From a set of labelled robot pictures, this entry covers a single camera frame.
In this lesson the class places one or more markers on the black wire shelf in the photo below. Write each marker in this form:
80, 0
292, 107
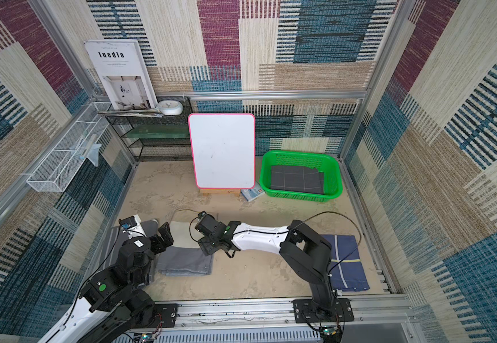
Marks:
153, 138

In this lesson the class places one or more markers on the white wire wall basket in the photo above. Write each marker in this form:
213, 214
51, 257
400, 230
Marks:
78, 144

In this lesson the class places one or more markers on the green plastic basket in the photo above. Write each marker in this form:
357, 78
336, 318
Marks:
333, 186

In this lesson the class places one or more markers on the pink framed whiteboard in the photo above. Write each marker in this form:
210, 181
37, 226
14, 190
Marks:
223, 150

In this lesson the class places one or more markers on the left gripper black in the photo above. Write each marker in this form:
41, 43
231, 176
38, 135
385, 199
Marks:
166, 236

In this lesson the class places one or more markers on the Inedia magazine poster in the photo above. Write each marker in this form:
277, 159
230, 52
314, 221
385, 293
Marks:
123, 73

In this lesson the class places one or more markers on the grey striped folded pillowcase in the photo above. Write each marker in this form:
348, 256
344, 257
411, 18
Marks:
115, 238

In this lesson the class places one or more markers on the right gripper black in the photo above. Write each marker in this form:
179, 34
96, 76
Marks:
208, 231

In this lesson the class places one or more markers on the dark checked pillowcase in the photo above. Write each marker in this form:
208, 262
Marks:
297, 179

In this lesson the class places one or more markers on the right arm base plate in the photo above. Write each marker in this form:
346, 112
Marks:
305, 310

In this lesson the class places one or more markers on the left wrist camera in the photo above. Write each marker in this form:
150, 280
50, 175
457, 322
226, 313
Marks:
132, 226

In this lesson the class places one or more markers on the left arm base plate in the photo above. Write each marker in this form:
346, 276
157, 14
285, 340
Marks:
163, 315

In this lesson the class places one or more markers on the beige grey pillowcase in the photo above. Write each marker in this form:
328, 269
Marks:
184, 258

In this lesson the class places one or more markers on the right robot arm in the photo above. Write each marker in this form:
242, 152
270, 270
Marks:
307, 252

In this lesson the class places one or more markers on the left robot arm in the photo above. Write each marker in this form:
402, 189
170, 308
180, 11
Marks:
111, 302

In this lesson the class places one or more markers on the wooden whiteboard stand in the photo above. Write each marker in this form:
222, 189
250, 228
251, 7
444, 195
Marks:
235, 192

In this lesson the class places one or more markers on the navy blue folded pillowcase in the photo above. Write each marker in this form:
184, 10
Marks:
349, 275

